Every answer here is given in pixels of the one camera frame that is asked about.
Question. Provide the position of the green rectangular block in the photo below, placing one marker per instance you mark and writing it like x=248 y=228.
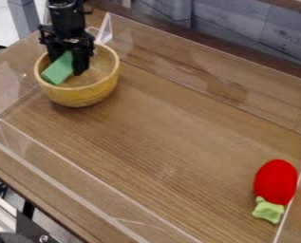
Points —
x=56 y=73

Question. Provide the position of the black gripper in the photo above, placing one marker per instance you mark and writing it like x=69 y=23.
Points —
x=65 y=35

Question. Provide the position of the grey metal post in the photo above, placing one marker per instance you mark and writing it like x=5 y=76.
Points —
x=24 y=16

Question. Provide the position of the brown wooden bowl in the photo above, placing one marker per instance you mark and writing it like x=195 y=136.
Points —
x=87 y=89

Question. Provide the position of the black metal bracket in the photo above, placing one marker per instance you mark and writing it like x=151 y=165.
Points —
x=27 y=228

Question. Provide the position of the red plush strawberry toy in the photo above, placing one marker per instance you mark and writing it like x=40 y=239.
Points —
x=274 y=188

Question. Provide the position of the clear acrylic enclosure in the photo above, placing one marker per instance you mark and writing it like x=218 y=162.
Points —
x=154 y=166

